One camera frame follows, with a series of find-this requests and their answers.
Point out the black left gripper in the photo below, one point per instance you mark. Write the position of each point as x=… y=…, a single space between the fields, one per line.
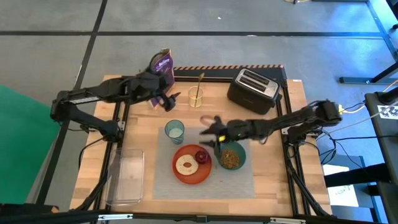
x=152 y=87

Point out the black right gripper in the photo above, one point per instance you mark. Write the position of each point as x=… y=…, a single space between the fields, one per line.
x=236 y=130

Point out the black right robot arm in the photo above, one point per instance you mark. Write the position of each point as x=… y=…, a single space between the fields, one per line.
x=295 y=119

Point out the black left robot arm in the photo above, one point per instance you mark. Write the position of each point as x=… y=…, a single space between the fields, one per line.
x=93 y=93

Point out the clear yellow-tinted glass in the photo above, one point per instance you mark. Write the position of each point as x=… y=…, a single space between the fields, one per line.
x=195 y=99

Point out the dark red toy fruit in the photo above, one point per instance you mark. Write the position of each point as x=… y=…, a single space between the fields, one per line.
x=202 y=157

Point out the brown cereal heap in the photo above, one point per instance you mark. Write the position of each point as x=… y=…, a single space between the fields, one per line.
x=230 y=158

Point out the teal plastic cup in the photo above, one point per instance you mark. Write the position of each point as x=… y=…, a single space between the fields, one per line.
x=174 y=132

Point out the green bowl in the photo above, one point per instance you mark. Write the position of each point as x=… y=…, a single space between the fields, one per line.
x=241 y=152

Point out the bagel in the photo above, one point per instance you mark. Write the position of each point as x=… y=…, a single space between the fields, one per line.
x=182 y=165

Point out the orange plate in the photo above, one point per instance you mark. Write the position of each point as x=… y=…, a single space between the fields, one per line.
x=192 y=178

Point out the grey placemat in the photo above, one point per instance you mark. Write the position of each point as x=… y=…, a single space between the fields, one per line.
x=217 y=186

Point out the black and silver toaster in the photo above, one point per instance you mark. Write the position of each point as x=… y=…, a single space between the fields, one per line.
x=252 y=91

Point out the orange black hazard tape strip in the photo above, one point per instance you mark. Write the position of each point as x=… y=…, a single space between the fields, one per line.
x=224 y=67

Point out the clear plastic container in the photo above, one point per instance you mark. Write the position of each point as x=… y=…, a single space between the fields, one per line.
x=126 y=177

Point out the white paper sheet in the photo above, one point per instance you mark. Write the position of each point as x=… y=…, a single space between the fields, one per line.
x=340 y=189

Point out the green floor mat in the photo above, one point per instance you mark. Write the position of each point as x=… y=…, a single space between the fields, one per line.
x=21 y=140

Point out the black rig crossbar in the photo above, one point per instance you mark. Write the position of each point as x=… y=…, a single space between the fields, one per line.
x=62 y=216

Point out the black side table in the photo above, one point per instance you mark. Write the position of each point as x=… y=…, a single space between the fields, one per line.
x=385 y=140

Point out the black aluminium table frame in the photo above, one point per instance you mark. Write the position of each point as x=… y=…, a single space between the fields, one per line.
x=217 y=74

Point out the black floor stand rail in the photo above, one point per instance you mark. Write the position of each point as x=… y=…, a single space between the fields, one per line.
x=367 y=79

